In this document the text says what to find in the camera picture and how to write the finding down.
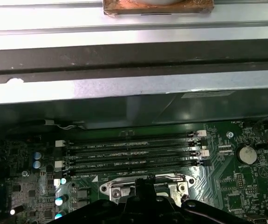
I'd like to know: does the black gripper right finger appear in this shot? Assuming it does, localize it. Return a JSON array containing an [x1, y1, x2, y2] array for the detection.
[[145, 177, 255, 224]]

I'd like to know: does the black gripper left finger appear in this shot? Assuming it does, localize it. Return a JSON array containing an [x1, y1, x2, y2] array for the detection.
[[47, 177, 146, 224]]

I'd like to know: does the metal socket cover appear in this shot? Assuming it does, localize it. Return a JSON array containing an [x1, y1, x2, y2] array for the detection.
[[109, 181, 190, 203]]

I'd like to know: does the thin wire locking lever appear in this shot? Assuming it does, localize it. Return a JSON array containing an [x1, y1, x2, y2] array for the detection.
[[154, 174, 188, 182]]

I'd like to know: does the black RAM slot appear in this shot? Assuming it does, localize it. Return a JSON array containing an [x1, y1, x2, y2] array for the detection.
[[55, 129, 207, 148], [54, 149, 211, 169], [54, 159, 212, 180], [54, 137, 209, 159]]

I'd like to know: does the green motherboard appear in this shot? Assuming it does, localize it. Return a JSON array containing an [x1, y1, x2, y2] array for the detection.
[[0, 121, 268, 224]]

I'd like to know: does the silver coin battery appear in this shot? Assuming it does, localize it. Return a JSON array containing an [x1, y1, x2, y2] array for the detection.
[[238, 144, 258, 165]]

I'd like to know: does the black open PC case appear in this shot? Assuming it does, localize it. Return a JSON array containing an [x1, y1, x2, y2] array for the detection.
[[0, 22, 268, 224]]

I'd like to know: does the white fan wire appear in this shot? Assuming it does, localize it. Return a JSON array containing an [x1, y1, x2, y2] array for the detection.
[[44, 119, 86, 130]]

